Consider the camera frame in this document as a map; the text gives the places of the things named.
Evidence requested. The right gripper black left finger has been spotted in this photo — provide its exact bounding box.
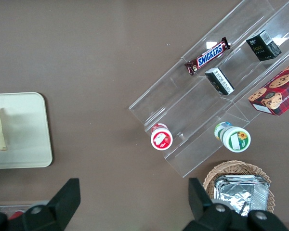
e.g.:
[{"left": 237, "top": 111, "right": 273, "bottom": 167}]
[{"left": 21, "top": 178, "right": 81, "bottom": 231}]

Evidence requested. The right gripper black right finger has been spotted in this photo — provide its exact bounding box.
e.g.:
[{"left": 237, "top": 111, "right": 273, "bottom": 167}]
[{"left": 182, "top": 177, "right": 234, "bottom": 231}]

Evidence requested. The light wicker basket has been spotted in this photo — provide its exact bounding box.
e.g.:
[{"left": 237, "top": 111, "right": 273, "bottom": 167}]
[{"left": 203, "top": 160, "right": 276, "bottom": 215}]

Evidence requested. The beige rectangular tray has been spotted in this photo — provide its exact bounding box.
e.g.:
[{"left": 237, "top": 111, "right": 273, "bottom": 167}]
[{"left": 0, "top": 91, "right": 53, "bottom": 170}]

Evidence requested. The stack of foil trays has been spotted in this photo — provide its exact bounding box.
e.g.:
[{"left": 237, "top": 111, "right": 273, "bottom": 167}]
[{"left": 213, "top": 175, "right": 271, "bottom": 218}]

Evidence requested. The clear acrylic bottle rack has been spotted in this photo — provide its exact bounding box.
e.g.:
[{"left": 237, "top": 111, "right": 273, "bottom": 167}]
[{"left": 0, "top": 204, "right": 50, "bottom": 217}]

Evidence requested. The green lid yogurt cup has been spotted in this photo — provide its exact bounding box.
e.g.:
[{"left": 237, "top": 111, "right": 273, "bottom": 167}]
[{"left": 213, "top": 121, "right": 252, "bottom": 153}]

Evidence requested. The red lid yogurt cup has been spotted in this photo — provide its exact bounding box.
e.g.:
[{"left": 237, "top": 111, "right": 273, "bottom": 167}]
[{"left": 150, "top": 122, "right": 173, "bottom": 151}]

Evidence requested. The clear acrylic tiered stand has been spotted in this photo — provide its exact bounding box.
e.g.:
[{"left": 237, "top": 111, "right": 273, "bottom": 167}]
[{"left": 128, "top": 0, "right": 289, "bottom": 179}]

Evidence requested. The small black carton box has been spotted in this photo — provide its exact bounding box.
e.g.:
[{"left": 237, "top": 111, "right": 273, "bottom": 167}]
[
  {"left": 204, "top": 67, "right": 235, "bottom": 96},
  {"left": 245, "top": 29, "right": 282, "bottom": 62}
]

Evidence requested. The red chocolate chip cookie box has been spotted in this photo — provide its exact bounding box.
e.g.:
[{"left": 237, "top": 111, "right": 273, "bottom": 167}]
[{"left": 247, "top": 58, "right": 289, "bottom": 117}]

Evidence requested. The Snickers chocolate bar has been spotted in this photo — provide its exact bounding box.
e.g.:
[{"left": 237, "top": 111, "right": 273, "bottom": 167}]
[{"left": 184, "top": 36, "right": 232, "bottom": 77}]

